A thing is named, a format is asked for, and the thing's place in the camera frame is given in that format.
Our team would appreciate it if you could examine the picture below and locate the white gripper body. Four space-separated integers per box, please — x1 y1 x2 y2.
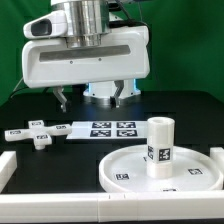
22 26 150 88

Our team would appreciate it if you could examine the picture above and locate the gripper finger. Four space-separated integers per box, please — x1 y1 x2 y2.
110 80 124 107
53 86 70 113

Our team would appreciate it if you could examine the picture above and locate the white cross-shaped table base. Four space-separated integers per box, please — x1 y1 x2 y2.
5 120 72 150

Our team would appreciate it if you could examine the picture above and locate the white round table top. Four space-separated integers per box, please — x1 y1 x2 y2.
99 145 224 193

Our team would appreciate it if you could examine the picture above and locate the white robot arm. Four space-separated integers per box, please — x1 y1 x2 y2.
22 0 150 109

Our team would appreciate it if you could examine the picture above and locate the white marker plate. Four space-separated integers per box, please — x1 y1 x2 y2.
67 121 147 140

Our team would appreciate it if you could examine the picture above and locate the white left fence block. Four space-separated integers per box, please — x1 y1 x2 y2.
0 151 17 193

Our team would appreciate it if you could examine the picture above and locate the white fence block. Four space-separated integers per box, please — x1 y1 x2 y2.
0 151 17 193
210 147 224 174

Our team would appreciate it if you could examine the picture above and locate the white right fence block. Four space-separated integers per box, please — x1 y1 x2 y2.
210 147 224 174

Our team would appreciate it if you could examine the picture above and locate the white front fence bar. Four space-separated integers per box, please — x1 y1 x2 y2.
0 190 224 223

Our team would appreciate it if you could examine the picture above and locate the white cable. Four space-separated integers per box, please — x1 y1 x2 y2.
12 77 24 93

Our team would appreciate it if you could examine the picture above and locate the black cable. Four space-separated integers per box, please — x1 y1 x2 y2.
9 87 29 99

